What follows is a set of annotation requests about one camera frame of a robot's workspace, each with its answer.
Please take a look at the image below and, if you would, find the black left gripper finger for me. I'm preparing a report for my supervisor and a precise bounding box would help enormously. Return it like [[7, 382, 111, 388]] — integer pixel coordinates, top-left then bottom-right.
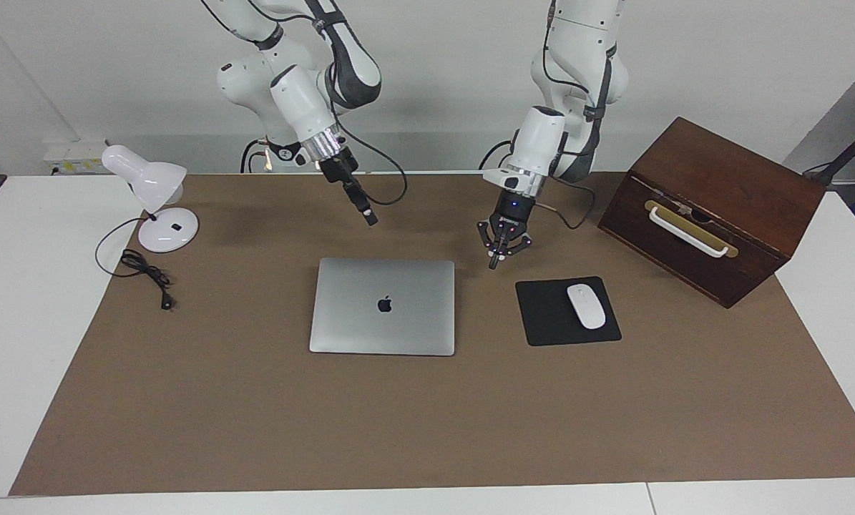
[[477, 220, 504, 270], [500, 230, 533, 260]]

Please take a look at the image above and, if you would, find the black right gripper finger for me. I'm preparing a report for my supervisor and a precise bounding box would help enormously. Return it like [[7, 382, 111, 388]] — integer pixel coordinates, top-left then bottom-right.
[[344, 179, 380, 227]]

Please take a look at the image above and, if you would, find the silver apple laptop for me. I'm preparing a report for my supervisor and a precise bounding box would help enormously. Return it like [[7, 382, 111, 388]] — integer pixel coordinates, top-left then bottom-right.
[[309, 258, 456, 357]]

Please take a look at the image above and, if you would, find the black mouse pad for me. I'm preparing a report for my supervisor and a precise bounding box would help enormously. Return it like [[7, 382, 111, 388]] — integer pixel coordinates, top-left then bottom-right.
[[515, 276, 622, 347]]

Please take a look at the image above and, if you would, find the white computer mouse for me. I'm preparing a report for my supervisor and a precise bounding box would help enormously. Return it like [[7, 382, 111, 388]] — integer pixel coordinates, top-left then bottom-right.
[[567, 284, 607, 330]]

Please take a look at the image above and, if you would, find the white desk lamp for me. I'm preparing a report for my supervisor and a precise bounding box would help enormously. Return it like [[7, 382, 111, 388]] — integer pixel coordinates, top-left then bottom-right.
[[101, 144, 200, 254]]

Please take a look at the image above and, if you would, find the brown table mat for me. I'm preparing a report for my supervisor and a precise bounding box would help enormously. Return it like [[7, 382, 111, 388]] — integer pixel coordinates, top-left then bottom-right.
[[9, 172, 855, 496]]

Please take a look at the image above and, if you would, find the dark brown wooden box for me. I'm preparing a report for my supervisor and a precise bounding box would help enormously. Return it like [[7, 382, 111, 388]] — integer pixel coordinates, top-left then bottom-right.
[[597, 117, 827, 309]]

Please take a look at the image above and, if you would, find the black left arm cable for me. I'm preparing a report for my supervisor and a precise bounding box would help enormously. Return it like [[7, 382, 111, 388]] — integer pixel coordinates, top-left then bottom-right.
[[542, 0, 617, 231]]

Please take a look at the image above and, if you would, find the white box handle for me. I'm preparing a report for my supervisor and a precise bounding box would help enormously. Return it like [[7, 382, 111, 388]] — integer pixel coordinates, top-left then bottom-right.
[[649, 206, 730, 258]]

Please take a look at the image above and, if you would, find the brass handle plate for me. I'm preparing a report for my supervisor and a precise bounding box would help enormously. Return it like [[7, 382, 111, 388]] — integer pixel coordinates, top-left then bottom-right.
[[644, 200, 739, 259]]

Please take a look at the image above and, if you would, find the black lamp power cable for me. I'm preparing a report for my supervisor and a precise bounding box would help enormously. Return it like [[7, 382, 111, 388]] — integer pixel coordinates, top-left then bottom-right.
[[95, 217, 175, 310]]

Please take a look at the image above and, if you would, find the white wall power strip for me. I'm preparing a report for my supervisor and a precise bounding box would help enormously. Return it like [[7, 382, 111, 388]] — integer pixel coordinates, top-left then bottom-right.
[[43, 139, 109, 177]]

